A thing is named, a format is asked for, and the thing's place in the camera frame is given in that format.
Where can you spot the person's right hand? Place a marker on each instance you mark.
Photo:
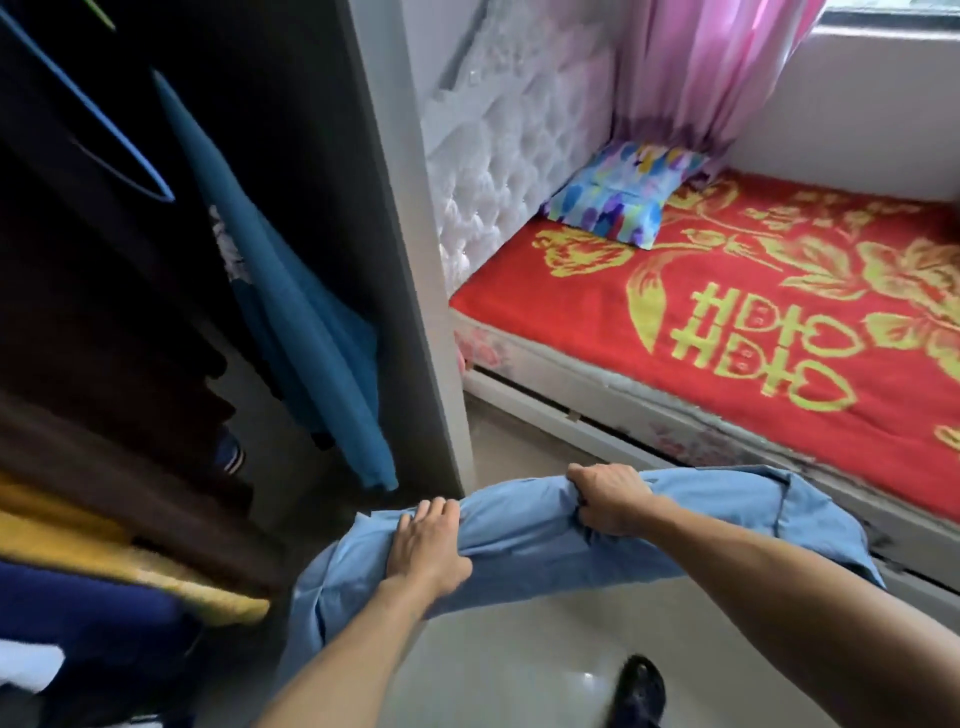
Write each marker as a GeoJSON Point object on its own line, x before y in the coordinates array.
{"type": "Point", "coordinates": [613, 501]}

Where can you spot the person's left hand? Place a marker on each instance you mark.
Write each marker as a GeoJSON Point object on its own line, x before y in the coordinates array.
{"type": "Point", "coordinates": [426, 559]}

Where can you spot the person's right fingers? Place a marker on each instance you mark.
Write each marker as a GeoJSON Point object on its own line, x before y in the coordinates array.
{"type": "Point", "coordinates": [596, 480]}

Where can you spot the person's left fingers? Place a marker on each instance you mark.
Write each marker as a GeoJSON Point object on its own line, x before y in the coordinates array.
{"type": "Point", "coordinates": [427, 517]}

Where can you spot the light blue shirt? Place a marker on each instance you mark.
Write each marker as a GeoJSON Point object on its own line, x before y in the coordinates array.
{"type": "Point", "coordinates": [517, 532]}

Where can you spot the person's left forearm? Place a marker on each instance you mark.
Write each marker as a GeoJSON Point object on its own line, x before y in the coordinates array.
{"type": "Point", "coordinates": [341, 664]}

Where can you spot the person's right forearm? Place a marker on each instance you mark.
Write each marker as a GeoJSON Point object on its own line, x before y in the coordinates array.
{"type": "Point", "coordinates": [810, 600]}

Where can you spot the person's black shoe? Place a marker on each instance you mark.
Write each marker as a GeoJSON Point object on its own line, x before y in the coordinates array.
{"type": "Point", "coordinates": [637, 694]}

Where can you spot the red blanket with gold flowers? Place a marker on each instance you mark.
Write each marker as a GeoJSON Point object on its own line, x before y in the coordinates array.
{"type": "Point", "coordinates": [750, 315]}

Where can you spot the teal hanging garment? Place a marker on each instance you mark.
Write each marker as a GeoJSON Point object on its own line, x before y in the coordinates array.
{"type": "Point", "coordinates": [300, 315]}

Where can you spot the grey wardrobe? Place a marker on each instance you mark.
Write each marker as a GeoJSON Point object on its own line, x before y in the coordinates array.
{"type": "Point", "coordinates": [409, 247]}

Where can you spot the colourful patterned pillow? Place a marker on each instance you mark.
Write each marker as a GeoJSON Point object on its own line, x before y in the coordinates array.
{"type": "Point", "coordinates": [619, 191]}

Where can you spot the yellow garment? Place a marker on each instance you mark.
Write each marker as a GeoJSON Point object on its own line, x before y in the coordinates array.
{"type": "Point", "coordinates": [82, 544]}

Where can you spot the white tufted headboard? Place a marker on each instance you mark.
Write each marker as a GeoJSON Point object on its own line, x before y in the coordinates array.
{"type": "Point", "coordinates": [510, 142]}

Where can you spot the dark brown hanging garment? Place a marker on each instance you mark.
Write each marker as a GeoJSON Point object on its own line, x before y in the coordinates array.
{"type": "Point", "coordinates": [97, 390]}

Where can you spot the navy blue garment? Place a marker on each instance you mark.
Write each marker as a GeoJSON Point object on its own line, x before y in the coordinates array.
{"type": "Point", "coordinates": [82, 630]}

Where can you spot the pink curtain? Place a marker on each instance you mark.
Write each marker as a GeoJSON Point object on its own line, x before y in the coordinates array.
{"type": "Point", "coordinates": [697, 67]}

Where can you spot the white cloth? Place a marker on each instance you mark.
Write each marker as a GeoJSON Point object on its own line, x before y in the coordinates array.
{"type": "Point", "coordinates": [26, 667]}

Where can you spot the blue clothes hanger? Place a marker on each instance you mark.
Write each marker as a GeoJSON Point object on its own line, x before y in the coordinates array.
{"type": "Point", "coordinates": [90, 120]}

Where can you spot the green clothes hanger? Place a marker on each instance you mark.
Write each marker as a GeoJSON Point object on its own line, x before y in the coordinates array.
{"type": "Point", "coordinates": [99, 13]}

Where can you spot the white floral bed frame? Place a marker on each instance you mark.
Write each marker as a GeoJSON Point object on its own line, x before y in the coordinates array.
{"type": "Point", "coordinates": [675, 442]}

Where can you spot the window frame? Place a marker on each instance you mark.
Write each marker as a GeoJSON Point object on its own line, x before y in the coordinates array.
{"type": "Point", "coordinates": [892, 11]}

